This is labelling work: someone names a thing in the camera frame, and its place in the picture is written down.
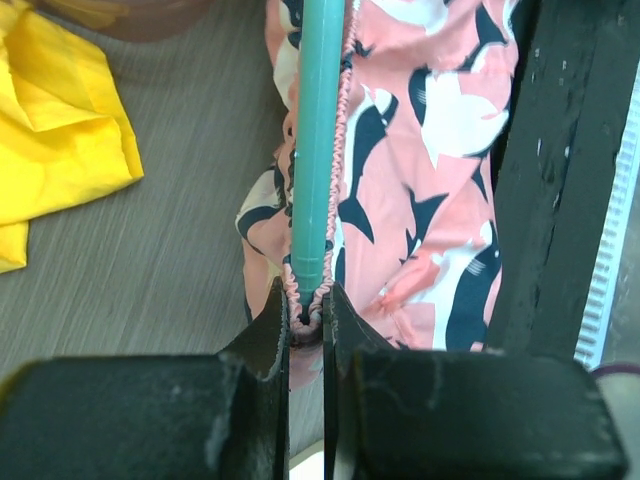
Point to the perforated metal cable rail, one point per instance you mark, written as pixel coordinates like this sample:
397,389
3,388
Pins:
595,322

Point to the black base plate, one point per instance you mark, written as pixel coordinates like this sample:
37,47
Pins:
572,90

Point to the transparent brown plastic basin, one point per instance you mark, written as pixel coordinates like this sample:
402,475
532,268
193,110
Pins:
141,21

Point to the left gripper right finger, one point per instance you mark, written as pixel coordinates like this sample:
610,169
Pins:
421,414

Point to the yellow shorts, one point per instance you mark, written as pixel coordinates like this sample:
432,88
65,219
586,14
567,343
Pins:
65,137

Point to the pink whale print shorts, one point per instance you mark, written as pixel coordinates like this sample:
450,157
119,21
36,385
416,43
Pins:
412,236

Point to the teal plastic hanger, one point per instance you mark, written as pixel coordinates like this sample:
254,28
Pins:
319,70

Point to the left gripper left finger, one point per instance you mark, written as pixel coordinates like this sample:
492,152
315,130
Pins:
215,416

